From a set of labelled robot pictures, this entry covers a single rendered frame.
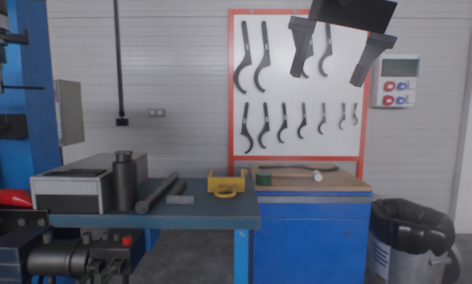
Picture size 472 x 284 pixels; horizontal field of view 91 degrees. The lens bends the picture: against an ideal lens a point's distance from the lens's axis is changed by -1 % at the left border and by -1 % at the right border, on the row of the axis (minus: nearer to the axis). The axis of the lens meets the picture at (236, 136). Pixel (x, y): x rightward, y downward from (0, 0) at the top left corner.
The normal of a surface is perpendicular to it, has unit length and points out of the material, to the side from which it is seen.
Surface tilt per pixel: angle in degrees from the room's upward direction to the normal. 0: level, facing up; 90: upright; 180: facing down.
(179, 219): 90
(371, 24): 114
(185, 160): 90
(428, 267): 93
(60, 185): 90
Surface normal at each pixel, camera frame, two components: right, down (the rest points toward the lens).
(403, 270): -0.60, 0.15
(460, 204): 0.00, 0.13
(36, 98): 1.00, 0.00
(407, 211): -0.45, -0.35
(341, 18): 0.09, 0.51
